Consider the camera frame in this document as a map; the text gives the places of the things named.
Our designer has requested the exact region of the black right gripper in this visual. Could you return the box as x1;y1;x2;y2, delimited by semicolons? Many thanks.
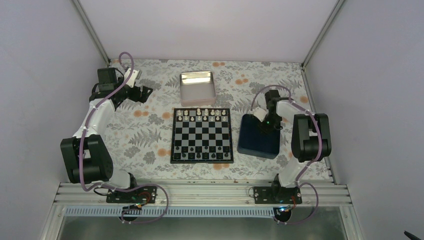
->
257;113;282;136

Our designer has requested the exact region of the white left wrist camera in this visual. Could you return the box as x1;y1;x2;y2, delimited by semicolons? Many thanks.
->
124;67;142;88

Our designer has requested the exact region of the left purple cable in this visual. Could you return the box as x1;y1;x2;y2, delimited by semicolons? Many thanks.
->
78;51;170;225

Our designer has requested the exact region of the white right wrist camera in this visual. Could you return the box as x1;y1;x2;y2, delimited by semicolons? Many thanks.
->
252;107;268;122

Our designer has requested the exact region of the black silver chess board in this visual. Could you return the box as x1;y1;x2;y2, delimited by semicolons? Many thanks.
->
170;107;234;164

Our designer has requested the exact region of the black chess piece row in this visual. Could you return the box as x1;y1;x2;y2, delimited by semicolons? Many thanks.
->
172;146;233;161

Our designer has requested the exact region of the purple cable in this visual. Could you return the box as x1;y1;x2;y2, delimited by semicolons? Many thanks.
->
250;85;324;225
78;51;170;225

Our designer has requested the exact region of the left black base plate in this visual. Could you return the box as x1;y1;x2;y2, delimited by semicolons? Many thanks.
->
106;186;157;204

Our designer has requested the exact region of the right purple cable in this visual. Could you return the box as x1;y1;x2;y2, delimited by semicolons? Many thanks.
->
250;85;324;225

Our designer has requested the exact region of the aluminium rail frame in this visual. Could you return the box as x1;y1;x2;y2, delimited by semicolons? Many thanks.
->
53;181;352;207

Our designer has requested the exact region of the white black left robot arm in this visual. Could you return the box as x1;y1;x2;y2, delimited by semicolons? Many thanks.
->
60;67;153;203

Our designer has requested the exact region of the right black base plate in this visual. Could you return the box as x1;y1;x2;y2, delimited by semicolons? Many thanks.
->
253;186;303;205

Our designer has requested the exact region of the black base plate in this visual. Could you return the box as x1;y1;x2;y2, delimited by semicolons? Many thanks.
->
253;186;303;205
106;186;157;204

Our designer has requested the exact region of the pink metal tin box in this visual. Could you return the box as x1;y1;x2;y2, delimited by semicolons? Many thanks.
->
179;71;217;107

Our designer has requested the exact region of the blue plastic piece tray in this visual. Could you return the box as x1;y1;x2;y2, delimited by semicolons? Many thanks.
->
237;114;281;159

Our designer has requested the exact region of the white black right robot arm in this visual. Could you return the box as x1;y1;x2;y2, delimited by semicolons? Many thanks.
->
259;89;331;204

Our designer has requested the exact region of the floral patterned table mat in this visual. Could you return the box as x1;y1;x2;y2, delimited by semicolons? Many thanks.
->
103;59;310;180

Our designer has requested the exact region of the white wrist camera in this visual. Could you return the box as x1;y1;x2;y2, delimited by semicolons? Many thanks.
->
124;67;142;88
252;107;268;122

